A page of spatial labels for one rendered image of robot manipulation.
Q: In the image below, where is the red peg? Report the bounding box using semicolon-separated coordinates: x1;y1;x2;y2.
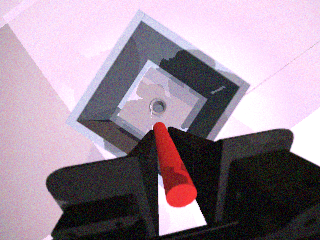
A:
153;122;197;207

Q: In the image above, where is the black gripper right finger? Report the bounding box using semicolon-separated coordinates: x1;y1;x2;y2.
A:
167;127;295;224

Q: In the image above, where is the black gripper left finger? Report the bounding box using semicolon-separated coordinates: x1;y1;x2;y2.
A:
46;130;159;237

